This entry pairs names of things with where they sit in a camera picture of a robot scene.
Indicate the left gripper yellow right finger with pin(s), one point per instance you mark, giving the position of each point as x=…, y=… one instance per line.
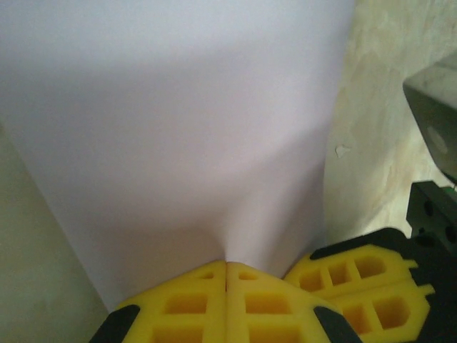
x=237, y=307

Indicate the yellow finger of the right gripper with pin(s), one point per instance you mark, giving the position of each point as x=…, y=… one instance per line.
x=421, y=296
x=321, y=264

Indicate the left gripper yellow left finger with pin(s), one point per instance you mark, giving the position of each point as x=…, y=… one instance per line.
x=214, y=303

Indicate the purple paper sheet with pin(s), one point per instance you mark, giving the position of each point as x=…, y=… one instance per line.
x=160, y=125

